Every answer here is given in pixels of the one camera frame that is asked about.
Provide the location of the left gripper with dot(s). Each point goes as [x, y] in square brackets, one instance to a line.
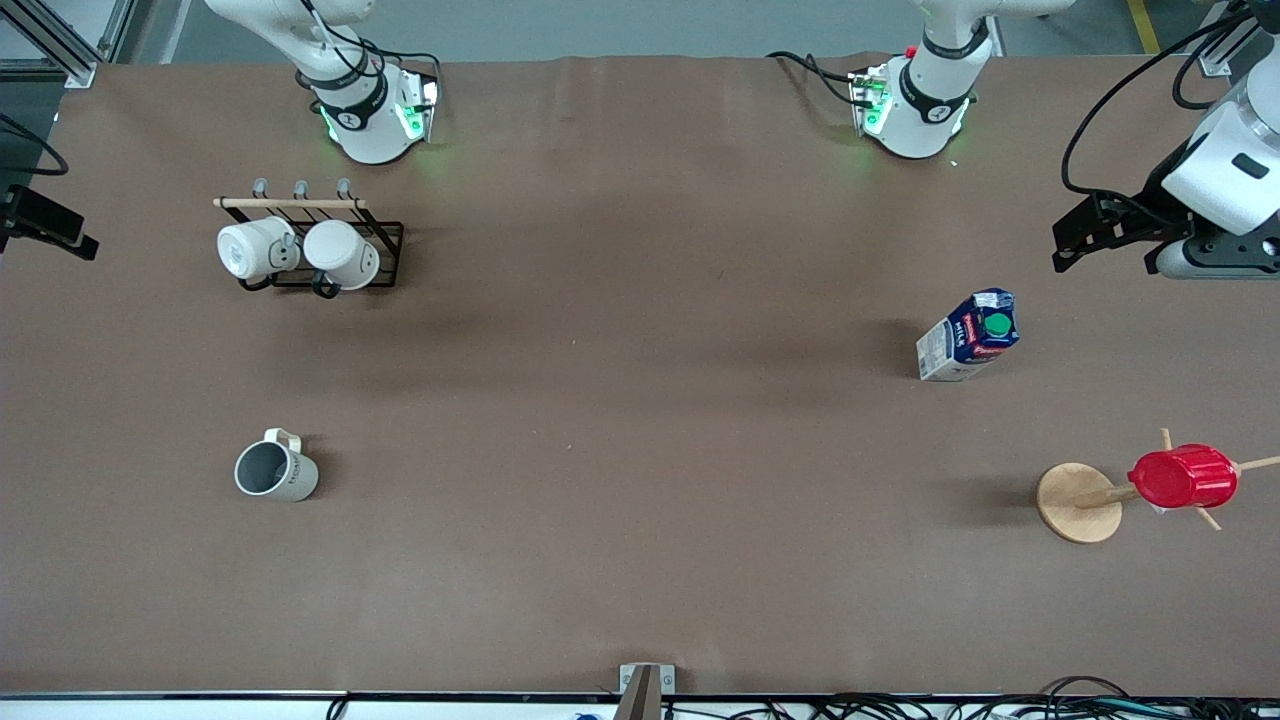
[1143, 217]

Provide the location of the blue white milk carton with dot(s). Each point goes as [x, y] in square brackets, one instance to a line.
[965, 340]

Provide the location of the grey cream mug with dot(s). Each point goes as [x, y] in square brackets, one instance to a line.
[272, 472]

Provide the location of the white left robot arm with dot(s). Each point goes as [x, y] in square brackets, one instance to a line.
[925, 110]

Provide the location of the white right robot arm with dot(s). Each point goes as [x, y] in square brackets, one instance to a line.
[365, 120]

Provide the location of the red plastic cup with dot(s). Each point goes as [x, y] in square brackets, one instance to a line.
[1185, 477]

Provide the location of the white mug with face print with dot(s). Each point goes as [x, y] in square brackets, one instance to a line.
[250, 248]

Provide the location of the wooden mug tree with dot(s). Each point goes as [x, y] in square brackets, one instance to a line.
[1078, 500]

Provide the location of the plain white mug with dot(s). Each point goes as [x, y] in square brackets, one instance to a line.
[340, 252]

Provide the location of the aluminium frame profile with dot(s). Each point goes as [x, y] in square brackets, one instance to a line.
[1222, 55]
[60, 50]

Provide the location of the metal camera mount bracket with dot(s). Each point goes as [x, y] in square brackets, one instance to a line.
[645, 685]

